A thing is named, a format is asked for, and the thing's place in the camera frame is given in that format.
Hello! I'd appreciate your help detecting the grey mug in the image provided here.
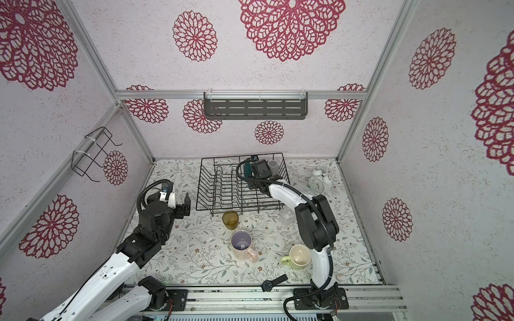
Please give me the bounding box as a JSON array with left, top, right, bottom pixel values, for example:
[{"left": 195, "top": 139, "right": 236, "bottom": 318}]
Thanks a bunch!
[{"left": 267, "top": 159, "right": 280, "bottom": 175}]

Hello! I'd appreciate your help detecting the black wire dish rack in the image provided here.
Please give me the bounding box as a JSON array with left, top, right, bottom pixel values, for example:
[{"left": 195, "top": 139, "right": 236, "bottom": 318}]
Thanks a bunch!
[{"left": 195, "top": 155, "right": 284, "bottom": 215}]

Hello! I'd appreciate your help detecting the pink tall mug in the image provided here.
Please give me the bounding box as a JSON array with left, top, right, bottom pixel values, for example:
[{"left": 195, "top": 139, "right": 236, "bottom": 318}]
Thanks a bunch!
[{"left": 230, "top": 230, "right": 259, "bottom": 262}]

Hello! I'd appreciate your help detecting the teal mug cream inside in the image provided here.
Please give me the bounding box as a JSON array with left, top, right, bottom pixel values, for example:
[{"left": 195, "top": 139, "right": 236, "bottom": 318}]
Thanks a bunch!
[{"left": 243, "top": 155, "right": 259, "bottom": 179}]

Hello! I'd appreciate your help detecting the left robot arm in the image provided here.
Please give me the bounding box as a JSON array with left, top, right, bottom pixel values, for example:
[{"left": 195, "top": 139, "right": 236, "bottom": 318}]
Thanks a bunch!
[{"left": 40, "top": 194, "right": 191, "bottom": 320}]

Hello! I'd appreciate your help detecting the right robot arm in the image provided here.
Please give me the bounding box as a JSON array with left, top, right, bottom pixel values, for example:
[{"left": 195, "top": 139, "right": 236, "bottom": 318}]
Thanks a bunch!
[{"left": 236, "top": 159, "right": 339, "bottom": 297}]

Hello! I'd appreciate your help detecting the clear glass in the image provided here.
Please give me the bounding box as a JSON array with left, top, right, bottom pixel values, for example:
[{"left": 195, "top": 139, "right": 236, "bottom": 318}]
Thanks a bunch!
[{"left": 278, "top": 207, "right": 296, "bottom": 226}]

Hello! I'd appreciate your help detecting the amber textured glass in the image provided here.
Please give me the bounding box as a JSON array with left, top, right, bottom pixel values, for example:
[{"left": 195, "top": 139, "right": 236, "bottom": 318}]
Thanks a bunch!
[{"left": 222, "top": 211, "right": 239, "bottom": 230}]

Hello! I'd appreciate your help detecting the white twin-bell alarm clock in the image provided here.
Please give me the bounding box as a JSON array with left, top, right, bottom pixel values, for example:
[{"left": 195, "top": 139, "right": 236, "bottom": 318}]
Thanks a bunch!
[{"left": 309, "top": 169, "right": 333, "bottom": 194}]

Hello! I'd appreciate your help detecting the light green mug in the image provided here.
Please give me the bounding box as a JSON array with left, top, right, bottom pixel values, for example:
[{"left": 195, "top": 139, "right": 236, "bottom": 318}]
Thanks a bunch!
[{"left": 281, "top": 244, "right": 311, "bottom": 270}]

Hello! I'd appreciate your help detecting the black wristwatch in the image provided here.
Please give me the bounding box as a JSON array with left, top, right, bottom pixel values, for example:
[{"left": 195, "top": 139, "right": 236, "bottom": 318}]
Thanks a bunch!
[{"left": 260, "top": 274, "right": 289, "bottom": 292}]

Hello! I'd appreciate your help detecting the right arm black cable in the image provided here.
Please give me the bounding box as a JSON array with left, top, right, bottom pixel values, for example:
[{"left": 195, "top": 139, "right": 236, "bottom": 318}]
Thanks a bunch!
[{"left": 234, "top": 159, "right": 336, "bottom": 321}]

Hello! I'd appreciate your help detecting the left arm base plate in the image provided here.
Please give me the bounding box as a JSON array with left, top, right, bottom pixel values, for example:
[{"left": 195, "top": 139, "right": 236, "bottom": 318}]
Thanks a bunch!
[{"left": 165, "top": 289, "right": 189, "bottom": 312}]

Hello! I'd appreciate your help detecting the grey wall shelf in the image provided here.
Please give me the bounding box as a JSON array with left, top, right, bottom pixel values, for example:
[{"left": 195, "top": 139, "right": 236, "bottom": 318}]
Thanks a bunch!
[{"left": 203, "top": 92, "right": 309, "bottom": 120}]

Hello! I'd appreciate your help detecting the black wire wall basket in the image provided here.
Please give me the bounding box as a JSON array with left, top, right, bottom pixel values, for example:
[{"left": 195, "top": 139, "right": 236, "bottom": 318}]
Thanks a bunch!
[{"left": 70, "top": 127, "right": 123, "bottom": 183}]

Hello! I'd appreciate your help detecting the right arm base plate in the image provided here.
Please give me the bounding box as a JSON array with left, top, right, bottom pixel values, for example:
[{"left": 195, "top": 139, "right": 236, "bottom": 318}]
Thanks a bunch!
[{"left": 294, "top": 284, "right": 349, "bottom": 310}]

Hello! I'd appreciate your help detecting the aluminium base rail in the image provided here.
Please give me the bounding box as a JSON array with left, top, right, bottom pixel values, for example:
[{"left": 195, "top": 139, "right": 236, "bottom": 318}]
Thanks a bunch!
[{"left": 167, "top": 285, "right": 408, "bottom": 320}]

